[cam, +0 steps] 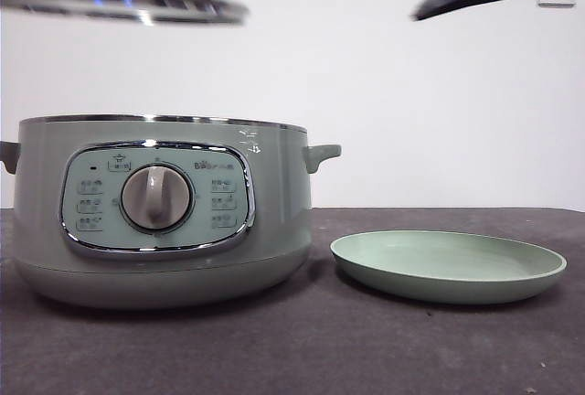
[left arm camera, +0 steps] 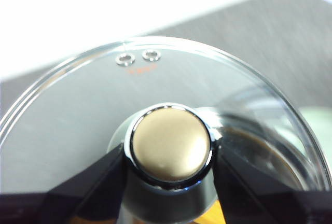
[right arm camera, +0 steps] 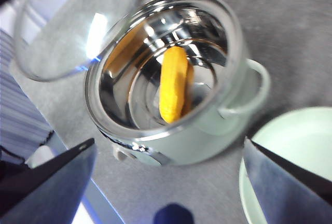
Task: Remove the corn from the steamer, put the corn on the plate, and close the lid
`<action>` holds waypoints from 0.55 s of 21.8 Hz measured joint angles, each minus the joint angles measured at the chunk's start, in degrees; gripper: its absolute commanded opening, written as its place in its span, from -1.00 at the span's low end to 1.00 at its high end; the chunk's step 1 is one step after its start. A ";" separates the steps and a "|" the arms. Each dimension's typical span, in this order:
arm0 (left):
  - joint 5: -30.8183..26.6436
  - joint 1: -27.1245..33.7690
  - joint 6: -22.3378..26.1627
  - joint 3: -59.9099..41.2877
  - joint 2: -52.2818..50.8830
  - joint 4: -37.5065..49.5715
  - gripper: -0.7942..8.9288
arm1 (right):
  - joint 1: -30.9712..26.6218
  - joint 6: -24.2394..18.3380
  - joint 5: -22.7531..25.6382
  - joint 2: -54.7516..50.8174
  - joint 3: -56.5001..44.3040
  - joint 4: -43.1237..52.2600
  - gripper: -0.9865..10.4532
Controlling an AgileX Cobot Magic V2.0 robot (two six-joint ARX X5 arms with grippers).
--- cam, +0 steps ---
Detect pale green round plate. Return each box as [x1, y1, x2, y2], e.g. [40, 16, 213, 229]
[329, 229, 569, 307]

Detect pale green electric steamer pot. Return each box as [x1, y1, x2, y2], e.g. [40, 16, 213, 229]
[0, 113, 343, 312]

